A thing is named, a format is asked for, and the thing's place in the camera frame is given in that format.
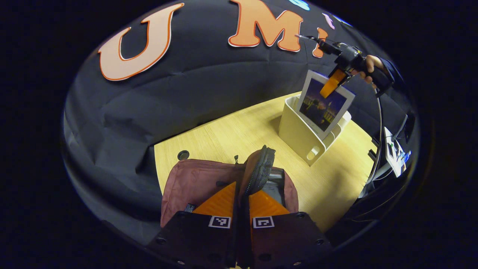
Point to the black table clamp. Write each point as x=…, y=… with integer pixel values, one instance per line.
x=372, y=154

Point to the white electronic device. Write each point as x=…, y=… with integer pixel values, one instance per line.
x=395, y=153

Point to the blue cover book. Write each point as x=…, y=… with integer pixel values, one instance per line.
x=321, y=110

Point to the black backdrop cloth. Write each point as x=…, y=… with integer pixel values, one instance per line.
x=168, y=108

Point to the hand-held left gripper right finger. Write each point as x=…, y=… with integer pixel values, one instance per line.
x=283, y=243

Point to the maroon schoolbag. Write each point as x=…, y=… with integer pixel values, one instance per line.
x=194, y=183

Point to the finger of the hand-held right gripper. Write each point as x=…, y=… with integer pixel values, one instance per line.
x=333, y=83

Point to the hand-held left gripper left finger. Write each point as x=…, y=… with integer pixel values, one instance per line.
x=198, y=243

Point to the white bookshelf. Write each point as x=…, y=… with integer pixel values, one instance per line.
x=295, y=130

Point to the black table grommet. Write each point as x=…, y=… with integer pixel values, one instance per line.
x=183, y=154

